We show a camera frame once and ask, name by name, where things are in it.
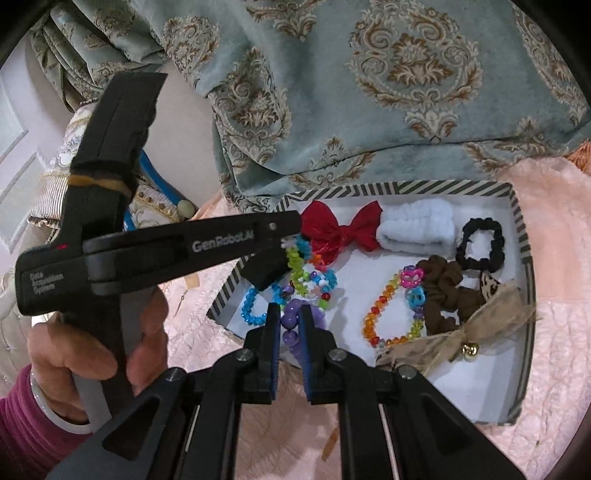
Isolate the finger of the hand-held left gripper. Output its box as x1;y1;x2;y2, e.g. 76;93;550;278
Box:
88;210;304;284
241;249;291;292

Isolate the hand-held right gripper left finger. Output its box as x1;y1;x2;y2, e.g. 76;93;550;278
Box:
76;302;282;480

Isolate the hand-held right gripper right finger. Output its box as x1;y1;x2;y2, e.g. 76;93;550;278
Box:
298;304;527;480

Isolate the multicolour bead bracelet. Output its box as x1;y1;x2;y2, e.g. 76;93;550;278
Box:
279;233;339;308

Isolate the purple bead bracelet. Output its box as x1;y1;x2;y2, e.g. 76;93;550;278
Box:
279;298;326;365

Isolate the rainbow bead bracelet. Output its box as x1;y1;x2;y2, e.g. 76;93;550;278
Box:
363;265;426;348

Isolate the red bow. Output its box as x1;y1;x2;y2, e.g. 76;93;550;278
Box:
301;200;384;266

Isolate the striped jewelry box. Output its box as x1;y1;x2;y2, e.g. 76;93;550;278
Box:
206;180;536;425

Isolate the white fluffy scrunchie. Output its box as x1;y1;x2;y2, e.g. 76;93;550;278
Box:
376;198;458;252

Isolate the black scrunchie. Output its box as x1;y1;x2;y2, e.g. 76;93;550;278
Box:
455;217;505;271

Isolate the person's left forearm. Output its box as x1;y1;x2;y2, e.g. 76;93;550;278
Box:
0;364;93;480

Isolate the person's left hand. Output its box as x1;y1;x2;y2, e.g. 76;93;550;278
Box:
28;288;169;423

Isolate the gold earring on card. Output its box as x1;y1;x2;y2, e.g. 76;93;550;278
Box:
175;272;200;317

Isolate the patterned cushion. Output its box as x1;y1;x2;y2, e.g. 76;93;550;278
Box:
28;104;195;232

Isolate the white door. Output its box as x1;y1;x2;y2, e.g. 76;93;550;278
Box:
0;60;75;232

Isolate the brown scrunchie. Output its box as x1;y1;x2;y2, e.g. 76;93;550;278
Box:
416;256;485;335

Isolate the leopard bow hair clip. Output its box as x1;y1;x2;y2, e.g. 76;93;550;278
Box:
376;270;539;372

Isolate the teal patterned curtain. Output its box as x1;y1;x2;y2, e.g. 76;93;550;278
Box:
30;0;591;213

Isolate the white quilted bedspread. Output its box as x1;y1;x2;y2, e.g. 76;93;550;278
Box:
0;268;35;384

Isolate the silver bangle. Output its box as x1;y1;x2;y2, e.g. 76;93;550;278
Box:
30;369;93;435

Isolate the pink blanket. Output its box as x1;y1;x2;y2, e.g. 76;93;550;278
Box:
159;143;591;480

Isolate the blue bead bracelet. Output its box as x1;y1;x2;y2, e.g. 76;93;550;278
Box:
240;281;289;326

